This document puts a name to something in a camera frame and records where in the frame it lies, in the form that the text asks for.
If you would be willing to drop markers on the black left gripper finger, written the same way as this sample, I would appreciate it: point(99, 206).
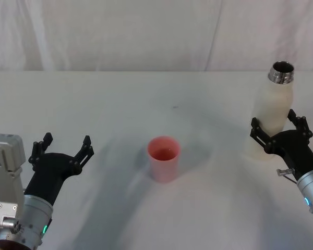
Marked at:
point(84, 155)
point(39, 149)

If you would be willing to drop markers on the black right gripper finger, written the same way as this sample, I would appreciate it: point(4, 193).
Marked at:
point(301, 125)
point(258, 132)

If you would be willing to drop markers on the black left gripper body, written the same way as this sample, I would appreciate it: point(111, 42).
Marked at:
point(50, 172)

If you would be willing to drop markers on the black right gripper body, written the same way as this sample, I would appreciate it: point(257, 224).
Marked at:
point(294, 151)

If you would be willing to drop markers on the cream vacuum bottle steel neck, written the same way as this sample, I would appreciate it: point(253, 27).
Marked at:
point(272, 104)

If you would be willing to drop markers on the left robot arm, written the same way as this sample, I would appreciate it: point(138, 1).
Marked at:
point(7, 166)

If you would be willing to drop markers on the white tablecloth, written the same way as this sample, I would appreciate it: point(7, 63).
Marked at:
point(120, 104)

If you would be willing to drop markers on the pink plastic cup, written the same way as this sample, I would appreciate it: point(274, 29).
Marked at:
point(163, 166)

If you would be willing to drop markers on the white curtain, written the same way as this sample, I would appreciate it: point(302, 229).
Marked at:
point(146, 34)

